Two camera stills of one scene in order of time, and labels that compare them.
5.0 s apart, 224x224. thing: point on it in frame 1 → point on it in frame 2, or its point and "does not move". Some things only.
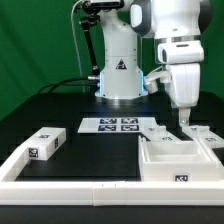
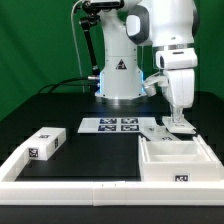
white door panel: x=159 y=134 does not move
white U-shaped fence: x=102 y=193 does not move
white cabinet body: x=177 y=161 does not move
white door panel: x=203 y=136 → x=183 y=127
